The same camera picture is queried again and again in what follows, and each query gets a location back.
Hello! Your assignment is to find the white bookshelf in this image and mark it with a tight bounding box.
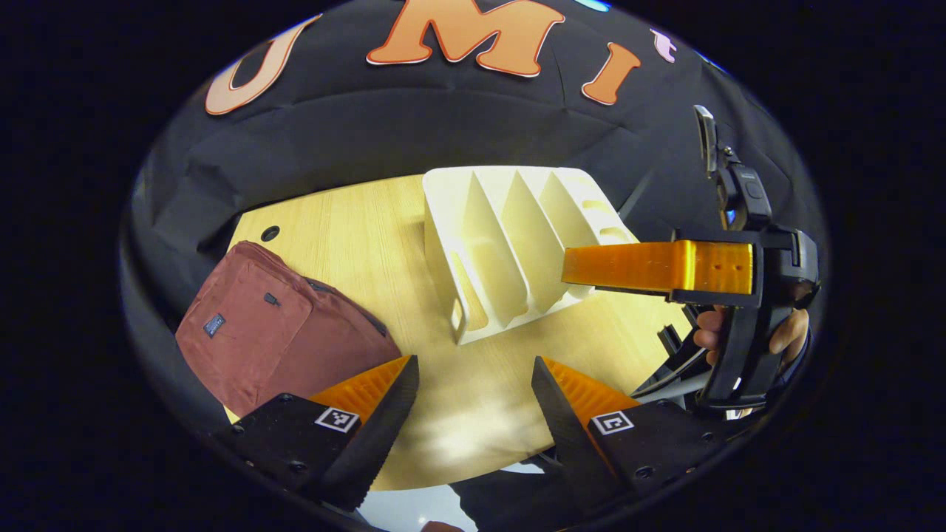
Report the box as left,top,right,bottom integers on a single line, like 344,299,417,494
423,166,640,346

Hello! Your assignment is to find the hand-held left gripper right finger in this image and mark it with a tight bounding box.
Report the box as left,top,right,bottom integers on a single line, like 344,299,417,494
531,356,729,516

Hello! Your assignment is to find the dark red schoolbag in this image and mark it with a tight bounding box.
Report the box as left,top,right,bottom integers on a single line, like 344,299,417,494
175,240,402,418

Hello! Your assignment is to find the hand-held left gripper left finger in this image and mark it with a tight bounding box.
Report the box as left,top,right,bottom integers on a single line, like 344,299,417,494
214,355,420,512

